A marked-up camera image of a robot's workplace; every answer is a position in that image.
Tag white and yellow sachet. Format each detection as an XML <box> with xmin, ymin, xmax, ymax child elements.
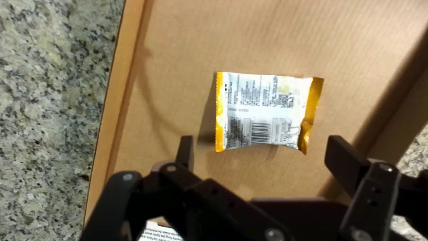
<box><xmin>215</xmin><ymin>72</ymin><xmax>324</xmax><ymax>155</ymax></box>

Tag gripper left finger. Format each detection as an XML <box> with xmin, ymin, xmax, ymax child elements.
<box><xmin>79</xmin><ymin>135</ymin><xmax>295</xmax><ymax>241</ymax></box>

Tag white printed paper sheet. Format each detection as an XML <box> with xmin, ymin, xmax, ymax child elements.
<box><xmin>138</xmin><ymin>221</ymin><xmax>184</xmax><ymax>241</ymax></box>

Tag brown cardboard box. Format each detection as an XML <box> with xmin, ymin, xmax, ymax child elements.
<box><xmin>83</xmin><ymin>0</ymin><xmax>428</xmax><ymax>228</ymax></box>

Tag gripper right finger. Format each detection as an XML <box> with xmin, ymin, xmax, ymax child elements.
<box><xmin>324</xmin><ymin>135</ymin><xmax>428</xmax><ymax>241</ymax></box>

